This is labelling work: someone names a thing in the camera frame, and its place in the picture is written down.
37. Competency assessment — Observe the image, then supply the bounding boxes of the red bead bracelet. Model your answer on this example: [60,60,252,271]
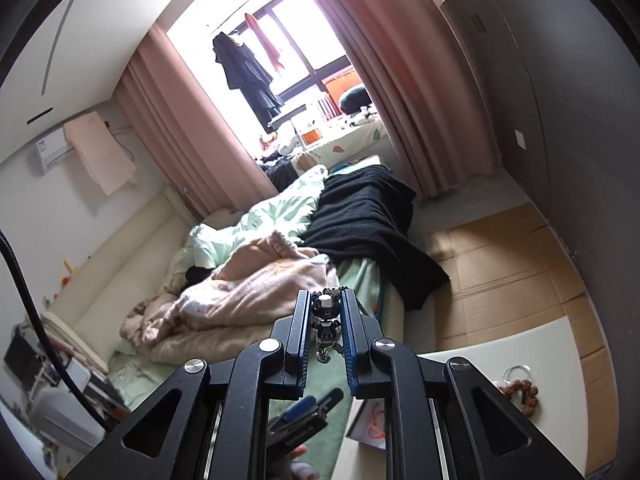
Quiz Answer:
[500,380,541,412]

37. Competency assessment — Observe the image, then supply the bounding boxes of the dark clothing pile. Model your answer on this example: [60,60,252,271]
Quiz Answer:
[262,159,302,194]

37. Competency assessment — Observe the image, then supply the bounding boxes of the person's left hand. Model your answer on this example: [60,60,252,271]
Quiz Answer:
[289,444,321,480]

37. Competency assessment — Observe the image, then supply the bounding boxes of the white paper with red print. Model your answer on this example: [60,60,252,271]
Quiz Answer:
[346,400,388,452]

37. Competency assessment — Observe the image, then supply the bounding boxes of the red hanging cloth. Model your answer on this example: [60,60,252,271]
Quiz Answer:
[244,12,287,77]

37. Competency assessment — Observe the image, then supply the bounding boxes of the pink curtain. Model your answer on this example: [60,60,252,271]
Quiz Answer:
[280,0,506,199]
[114,25,279,221]

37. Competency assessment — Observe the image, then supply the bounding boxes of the thin white bangle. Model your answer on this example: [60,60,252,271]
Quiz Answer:
[502,365,532,386]

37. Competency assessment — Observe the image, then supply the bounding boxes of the pale green quilt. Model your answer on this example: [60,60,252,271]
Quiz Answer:
[187,164,331,269]

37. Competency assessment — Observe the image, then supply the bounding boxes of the grey wardrobe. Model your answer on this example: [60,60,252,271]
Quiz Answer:
[440,0,640,361]

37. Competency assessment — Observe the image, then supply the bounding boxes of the black cable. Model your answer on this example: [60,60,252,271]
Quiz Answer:
[0,230,117,433]

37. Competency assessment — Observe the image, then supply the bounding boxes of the white air conditioner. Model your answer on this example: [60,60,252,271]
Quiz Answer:
[32,127,76,175]

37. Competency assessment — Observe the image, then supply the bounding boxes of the pink quilt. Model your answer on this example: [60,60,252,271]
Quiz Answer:
[120,232,342,366]

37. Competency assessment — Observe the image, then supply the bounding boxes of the beige cloth cover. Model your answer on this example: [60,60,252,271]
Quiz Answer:
[63,112,139,196]

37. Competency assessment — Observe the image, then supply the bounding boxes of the dark hanging garment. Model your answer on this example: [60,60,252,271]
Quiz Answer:
[211,31,286,129]

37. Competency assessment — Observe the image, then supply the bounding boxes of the flattened cardboard sheets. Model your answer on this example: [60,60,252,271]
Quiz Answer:
[425,202,616,476]

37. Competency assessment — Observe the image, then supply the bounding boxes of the green mat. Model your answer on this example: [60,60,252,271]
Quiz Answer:
[299,355,362,480]

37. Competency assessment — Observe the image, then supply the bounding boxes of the printed window seat cushion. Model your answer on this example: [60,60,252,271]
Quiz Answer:
[292,120,394,173]

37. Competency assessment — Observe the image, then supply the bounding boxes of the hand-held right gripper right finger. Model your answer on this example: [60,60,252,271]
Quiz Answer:
[342,289,586,480]

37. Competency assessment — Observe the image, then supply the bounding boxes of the black knitted blanket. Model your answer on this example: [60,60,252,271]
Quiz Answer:
[300,165,451,312]

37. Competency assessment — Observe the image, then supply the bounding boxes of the green bed sheet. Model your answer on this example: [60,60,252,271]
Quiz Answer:
[335,255,397,322]

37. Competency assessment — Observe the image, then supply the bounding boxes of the window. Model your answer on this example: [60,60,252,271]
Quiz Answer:
[167,0,359,131]

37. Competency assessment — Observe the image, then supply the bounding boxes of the black round cushion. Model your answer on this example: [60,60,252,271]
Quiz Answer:
[339,86,371,114]

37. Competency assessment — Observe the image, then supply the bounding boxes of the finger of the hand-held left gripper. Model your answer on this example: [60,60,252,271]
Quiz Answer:
[312,388,345,414]
[279,396,320,423]

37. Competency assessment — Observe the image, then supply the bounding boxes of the black box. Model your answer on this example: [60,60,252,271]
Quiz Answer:
[4,332,44,386]

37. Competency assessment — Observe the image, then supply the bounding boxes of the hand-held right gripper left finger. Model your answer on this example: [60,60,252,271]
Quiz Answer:
[65,289,313,480]

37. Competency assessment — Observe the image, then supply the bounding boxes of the cream bed headboard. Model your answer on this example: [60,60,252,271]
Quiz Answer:
[42,192,201,376]

